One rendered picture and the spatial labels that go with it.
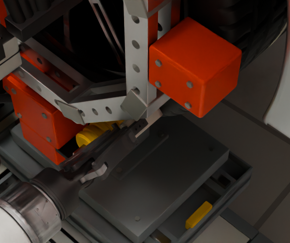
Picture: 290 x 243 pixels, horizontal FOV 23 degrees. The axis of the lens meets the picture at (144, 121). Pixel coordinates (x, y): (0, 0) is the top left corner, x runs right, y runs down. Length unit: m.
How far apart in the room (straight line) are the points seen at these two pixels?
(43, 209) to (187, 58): 0.30
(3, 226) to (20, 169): 0.69
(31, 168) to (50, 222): 0.68
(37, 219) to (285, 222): 0.90
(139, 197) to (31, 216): 0.56
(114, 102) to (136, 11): 0.22
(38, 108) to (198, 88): 0.45
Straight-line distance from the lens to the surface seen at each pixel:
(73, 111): 1.14
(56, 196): 0.99
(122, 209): 1.48
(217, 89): 0.86
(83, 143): 1.22
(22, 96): 1.25
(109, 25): 1.11
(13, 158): 1.64
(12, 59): 0.81
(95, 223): 1.56
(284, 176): 1.82
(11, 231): 0.96
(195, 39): 0.87
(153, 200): 1.49
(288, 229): 1.75
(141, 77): 0.91
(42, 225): 0.98
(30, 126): 1.31
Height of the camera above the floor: 1.51
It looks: 53 degrees down
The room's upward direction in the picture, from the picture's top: straight up
